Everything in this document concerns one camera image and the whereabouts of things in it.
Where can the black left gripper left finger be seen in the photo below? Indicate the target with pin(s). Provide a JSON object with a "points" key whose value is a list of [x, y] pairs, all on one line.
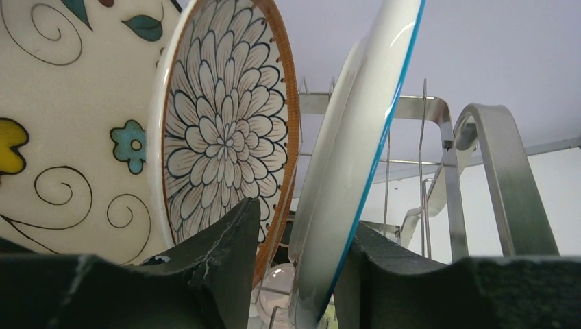
{"points": [[204, 282]]}

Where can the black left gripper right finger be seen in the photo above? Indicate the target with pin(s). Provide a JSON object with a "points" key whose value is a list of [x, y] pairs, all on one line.
{"points": [[384, 285]]}

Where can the stainless steel dish rack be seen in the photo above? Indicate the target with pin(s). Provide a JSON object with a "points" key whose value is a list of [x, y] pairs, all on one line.
{"points": [[436, 230]]}

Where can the watermelon pattern round plate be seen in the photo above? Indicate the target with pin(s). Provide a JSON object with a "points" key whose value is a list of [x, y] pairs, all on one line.
{"points": [[346, 155]]}

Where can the round floral pattern plate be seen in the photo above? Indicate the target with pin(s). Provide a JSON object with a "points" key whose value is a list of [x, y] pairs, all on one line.
{"points": [[225, 122]]}

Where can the square flower pattern plate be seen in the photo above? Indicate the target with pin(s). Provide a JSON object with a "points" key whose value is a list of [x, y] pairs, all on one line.
{"points": [[77, 78]]}

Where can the translucent pink glass mug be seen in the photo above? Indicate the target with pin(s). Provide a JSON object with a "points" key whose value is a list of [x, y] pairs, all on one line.
{"points": [[274, 296]]}

